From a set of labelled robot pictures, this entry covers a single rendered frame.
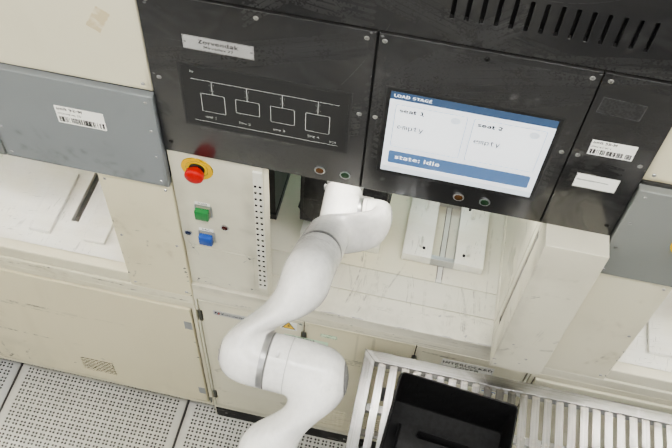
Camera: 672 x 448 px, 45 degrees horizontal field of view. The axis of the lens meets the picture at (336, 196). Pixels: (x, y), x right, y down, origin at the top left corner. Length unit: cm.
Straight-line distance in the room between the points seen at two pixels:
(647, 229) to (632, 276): 16
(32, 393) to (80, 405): 17
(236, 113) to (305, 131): 13
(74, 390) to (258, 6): 194
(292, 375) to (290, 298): 13
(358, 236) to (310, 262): 26
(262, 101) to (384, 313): 78
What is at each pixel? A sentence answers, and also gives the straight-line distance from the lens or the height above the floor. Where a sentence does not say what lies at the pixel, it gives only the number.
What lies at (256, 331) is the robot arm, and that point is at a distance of 140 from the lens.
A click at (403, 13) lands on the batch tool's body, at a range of 126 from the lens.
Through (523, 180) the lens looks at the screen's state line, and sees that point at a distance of 150.
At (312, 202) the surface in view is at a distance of 200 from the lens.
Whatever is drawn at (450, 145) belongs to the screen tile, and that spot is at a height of 157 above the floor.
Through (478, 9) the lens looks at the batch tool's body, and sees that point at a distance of 124.
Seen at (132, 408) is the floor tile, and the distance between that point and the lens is 291.
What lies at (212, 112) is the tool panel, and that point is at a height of 154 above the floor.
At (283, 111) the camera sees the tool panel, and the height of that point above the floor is 158.
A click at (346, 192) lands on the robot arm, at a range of 175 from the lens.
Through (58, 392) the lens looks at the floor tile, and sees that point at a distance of 299.
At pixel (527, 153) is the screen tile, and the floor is 159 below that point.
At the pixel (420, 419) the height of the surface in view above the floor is 77.
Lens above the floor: 266
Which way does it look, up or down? 54 degrees down
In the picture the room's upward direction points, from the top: 4 degrees clockwise
